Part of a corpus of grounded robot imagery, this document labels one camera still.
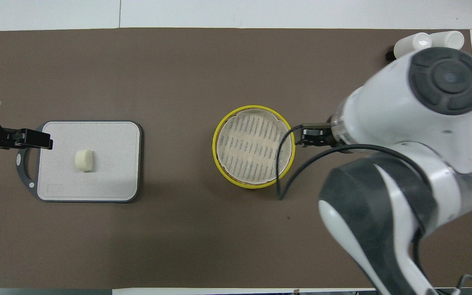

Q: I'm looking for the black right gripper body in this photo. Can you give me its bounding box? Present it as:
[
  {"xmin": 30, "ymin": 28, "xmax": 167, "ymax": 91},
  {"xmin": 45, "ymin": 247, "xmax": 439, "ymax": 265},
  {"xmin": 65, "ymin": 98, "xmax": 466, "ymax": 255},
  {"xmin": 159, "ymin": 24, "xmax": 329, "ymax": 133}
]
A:
[{"xmin": 322, "ymin": 122, "xmax": 345, "ymax": 150}]

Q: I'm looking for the white steamed bun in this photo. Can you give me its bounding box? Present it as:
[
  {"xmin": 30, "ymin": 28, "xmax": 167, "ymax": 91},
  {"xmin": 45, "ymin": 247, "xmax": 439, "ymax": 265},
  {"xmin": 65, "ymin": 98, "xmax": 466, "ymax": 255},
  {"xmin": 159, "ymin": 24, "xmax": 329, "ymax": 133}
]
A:
[{"xmin": 75, "ymin": 149, "xmax": 94, "ymax": 173}]

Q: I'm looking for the yellow steamer basket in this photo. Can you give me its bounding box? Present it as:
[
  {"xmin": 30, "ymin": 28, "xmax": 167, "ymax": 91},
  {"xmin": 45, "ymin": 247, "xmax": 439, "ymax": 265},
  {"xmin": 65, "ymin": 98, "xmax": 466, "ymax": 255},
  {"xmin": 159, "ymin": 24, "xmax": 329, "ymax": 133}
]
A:
[{"xmin": 213, "ymin": 106, "xmax": 296, "ymax": 189}]

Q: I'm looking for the yellow bamboo steamer base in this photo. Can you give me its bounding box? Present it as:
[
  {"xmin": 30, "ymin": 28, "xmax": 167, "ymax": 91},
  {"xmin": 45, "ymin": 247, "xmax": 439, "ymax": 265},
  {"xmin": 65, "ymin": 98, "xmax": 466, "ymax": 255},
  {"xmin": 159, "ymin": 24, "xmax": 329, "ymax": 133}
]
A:
[{"xmin": 216, "ymin": 162, "xmax": 293, "ymax": 190}]

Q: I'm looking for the grey cutting board dark rim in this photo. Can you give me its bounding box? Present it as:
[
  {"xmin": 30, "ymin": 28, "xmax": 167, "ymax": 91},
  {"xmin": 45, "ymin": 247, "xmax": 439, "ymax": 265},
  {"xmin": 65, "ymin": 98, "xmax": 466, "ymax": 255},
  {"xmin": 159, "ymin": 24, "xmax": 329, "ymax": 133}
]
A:
[{"xmin": 16, "ymin": 120, "xmax": 143, "ymax": 203}]

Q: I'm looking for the white plastic cup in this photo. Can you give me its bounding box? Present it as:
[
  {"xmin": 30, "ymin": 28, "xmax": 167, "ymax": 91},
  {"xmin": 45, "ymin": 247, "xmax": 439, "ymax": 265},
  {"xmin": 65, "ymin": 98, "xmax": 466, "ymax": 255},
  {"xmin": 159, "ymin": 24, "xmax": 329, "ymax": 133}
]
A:
[{"xmin": 393, "ymin": 32, "xmax": 433, "ymax": 59}]

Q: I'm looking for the brown table mat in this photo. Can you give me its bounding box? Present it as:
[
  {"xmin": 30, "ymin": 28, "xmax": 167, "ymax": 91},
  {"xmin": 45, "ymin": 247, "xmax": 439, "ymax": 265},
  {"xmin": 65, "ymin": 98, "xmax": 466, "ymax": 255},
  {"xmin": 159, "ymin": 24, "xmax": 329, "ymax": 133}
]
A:
[{"xmin": 0, "ymin": 27, "xmax": 472, "ymax": 289}]

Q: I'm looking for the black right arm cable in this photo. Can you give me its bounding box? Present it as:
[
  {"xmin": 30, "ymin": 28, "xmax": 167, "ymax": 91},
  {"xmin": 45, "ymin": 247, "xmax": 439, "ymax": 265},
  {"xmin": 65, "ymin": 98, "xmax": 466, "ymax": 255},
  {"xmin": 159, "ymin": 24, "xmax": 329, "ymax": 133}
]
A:
[{"xmin": 276, "ymin": 125, "xmax": 433, "ymax": 201}]

